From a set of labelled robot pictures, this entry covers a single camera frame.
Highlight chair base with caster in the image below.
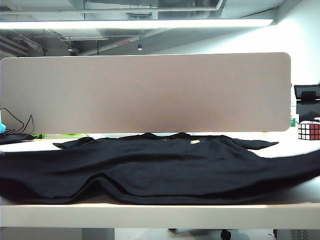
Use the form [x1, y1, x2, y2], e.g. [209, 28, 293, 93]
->
[167, 227, 232, 240]

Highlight Rubik's cube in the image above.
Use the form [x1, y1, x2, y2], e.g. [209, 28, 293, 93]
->
[297, 120, 320, 141]

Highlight black office chair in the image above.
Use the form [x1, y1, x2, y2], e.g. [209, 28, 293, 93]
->
[293, 84, 320, 123]

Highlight black T-shirt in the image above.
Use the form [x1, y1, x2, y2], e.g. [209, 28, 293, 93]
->
[0, 132, 320, 206]

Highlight long ceiling light strip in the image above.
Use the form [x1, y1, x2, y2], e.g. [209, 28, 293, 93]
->
[0, 18, 274, 30]

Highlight green object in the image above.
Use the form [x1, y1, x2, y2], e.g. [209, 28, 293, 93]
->
[32, 133, 90, 140]

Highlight beige desk divider panel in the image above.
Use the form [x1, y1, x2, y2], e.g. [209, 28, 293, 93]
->
[0, 51, 293, 135]

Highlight grey vented box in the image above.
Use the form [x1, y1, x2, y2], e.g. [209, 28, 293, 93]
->
[272, 228, 320, 240]

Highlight black pad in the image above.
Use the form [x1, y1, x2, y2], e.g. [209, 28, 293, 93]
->
[0, 133, 35, 145]

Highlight black cable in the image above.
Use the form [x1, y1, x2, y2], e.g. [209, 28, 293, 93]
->
[0, 107, 35, 135]

